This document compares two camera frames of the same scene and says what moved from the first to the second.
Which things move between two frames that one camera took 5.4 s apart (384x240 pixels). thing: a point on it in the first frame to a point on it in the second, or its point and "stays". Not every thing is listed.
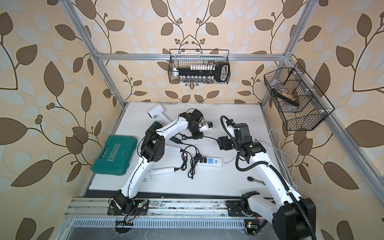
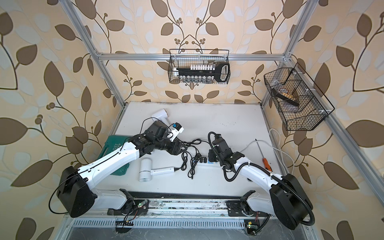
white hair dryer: x=147 y=176 stays
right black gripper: x=224 y=140 to x=211 y=156
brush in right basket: x=284 y=93 stays
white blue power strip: x=213 y=162 stays
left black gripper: x=199 y=134 to x=174 y=149
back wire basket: x=199 y=66 stays
